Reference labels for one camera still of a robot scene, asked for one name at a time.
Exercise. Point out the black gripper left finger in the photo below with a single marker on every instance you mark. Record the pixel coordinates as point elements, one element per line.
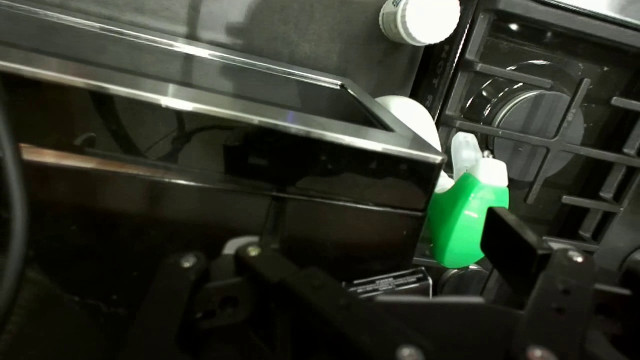
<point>257,305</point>

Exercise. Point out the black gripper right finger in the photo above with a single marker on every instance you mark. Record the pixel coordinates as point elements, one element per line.
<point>572,307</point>

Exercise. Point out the white green spray bottle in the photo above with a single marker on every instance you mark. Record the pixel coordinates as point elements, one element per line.
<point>460,200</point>

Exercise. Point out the small white bottle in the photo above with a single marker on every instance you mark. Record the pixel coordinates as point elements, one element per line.
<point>419,22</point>

